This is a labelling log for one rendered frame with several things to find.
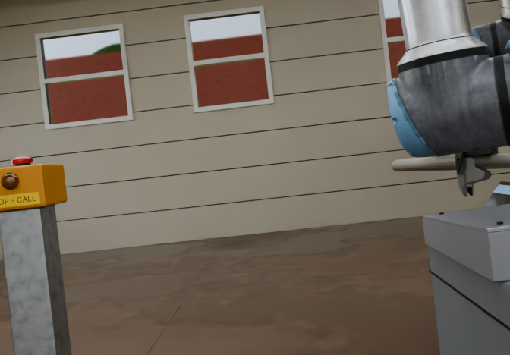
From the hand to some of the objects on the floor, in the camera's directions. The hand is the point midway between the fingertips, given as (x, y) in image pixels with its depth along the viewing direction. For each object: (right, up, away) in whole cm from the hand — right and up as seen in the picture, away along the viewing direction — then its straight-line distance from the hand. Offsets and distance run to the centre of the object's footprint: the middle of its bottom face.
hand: (464, 190), depth 129 cm
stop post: (-84, -101, -25) cm, 134 cm away
